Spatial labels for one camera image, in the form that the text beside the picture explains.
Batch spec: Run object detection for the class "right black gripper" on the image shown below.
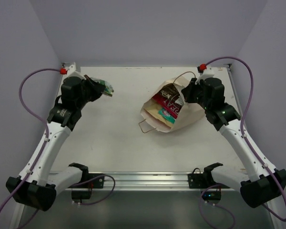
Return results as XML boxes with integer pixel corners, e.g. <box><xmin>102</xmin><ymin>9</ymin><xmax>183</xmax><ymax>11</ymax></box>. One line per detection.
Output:
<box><xmin>182</xmin><ymin>78</ymin><xmax>211</xmax><ymax>111</ymax></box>

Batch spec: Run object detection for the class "green snack packet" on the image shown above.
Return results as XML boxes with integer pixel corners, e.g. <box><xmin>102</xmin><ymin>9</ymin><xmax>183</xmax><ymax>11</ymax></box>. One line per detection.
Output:
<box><xmin>91</xmin><ymin>77</ymin><xmax>114</xmax><ymax>97</ymax></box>

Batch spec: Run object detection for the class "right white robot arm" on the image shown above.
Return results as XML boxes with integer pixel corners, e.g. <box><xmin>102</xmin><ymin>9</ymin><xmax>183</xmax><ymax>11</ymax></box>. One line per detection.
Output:
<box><xmin>182</xmin><ymin>78</ymin><xmax>286</xmax><ymax>208</ymax></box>

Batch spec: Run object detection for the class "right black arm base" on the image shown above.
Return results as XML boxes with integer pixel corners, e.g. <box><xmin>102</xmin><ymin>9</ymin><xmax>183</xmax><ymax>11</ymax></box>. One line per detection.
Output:
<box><xmin>187</xmin><ymin>168</ymin><xmax>217</xmax><ymax>189</ymax></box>

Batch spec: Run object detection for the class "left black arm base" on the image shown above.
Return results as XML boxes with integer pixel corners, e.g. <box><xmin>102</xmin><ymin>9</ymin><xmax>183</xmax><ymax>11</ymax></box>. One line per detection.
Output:
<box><xmin>79</xmin><ymin>173</ymin><xmax>104</xmax><ymax>189</ymax></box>

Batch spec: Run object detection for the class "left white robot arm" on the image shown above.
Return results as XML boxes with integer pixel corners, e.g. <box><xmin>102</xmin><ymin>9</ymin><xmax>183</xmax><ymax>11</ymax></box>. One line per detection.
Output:
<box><xmin>6</xmin><ymin>75</ymin><xmax>106</xmax><ymax>211</ymax></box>

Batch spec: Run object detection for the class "brown candy packet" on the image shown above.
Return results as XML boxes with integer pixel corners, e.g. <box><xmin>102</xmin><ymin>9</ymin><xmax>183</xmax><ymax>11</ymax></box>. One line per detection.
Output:
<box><xmin>158</xmin><ymin>84</ymin><xmax>183</xmax><ymax>105</ymax></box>

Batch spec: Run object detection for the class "red snack packet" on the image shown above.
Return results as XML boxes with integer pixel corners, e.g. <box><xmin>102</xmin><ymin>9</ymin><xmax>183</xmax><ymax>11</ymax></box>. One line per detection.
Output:
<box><xmin>152</xmin><ymin>94</ymin><xmax>182</xmax><ymax>119</ymax></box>

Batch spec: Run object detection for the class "teal snack packet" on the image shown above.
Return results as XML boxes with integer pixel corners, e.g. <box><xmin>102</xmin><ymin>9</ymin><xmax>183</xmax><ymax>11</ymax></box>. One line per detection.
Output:
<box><xmin>158</xmin><ymin>108</ymin><xmax>175</xmax><ymax>124</ymax></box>

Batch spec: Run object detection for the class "yellow snack packet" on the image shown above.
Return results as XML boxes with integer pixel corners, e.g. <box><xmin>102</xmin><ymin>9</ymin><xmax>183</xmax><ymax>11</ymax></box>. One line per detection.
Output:
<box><xmin>143</xmin><ymin>100</ymin><xmax>173</xmax><ymax>128</ymax></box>

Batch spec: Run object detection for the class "right black control box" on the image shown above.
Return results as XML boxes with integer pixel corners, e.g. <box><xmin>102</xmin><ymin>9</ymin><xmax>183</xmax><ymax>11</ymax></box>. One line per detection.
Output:
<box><xmin>202</xmin><ymin>191</ymin><xmax>222</xmax><ymax>204</ymax></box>

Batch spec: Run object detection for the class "black control box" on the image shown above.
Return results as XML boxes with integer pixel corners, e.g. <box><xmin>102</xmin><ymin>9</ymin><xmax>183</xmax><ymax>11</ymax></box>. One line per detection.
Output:
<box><xmin>202</xmin><ymin>191</ymin><xmax>222</xmax><ymax>204</ymax></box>
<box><xmin>71</xmin><ymin>189</ymin><xmax>92</xmax><ymax>202</ymax></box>

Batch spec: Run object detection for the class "left black control box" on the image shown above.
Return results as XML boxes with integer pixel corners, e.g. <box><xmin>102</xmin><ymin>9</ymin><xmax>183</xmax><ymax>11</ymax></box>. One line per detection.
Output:
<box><xmin>71</xmin><ymin>189</ymin><xmax>92</xmax><ymax>202</ymax></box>

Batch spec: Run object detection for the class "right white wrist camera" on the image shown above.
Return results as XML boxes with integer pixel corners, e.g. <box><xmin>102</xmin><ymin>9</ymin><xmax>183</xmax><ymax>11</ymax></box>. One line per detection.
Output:
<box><xmin>195</xmin><ymin>64</ymin><xmax>215</xmax><ymax>84</ymax></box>

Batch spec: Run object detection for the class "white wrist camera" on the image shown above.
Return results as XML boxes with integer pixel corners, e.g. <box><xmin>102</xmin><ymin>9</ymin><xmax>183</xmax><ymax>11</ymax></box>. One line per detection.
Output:
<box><xmin>195</xmin><ymin>64</ymin><xmax>215</xmax><ymax>84</ymax></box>
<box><xmin>66</xmin><ymin>62</ymin><xmax>86</xmax><ymax>80</ymax></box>

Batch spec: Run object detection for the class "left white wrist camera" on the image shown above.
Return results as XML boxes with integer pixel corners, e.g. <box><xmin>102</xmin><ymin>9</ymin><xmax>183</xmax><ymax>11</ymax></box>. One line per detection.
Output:
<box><xmin>66</xmin><ymin>62</ymin><xmax>86</xmax><ymax>80</ymax></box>

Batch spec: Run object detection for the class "aluminium front rail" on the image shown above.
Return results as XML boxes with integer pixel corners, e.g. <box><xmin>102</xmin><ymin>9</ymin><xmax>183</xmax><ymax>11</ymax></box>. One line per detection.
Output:
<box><xmin>47</xmin><ymin>170</ymin><xmax>244</xmax><ymax>192</ymax></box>

